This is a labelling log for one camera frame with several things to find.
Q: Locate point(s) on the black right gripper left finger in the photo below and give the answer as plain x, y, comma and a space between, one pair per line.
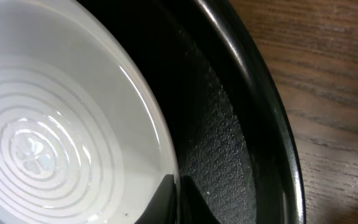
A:
162, 208

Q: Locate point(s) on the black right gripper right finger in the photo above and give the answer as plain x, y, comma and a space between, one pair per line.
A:
193, 208

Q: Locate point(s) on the grey plate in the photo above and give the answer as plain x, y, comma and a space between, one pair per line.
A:
82, 139

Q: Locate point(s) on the round black serving tray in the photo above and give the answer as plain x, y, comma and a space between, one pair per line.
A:
229, 128

